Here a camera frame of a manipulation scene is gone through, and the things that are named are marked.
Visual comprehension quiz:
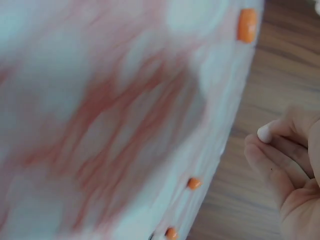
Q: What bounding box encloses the person's right hand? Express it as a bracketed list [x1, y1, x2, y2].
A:
[244, 101, 320, 240]

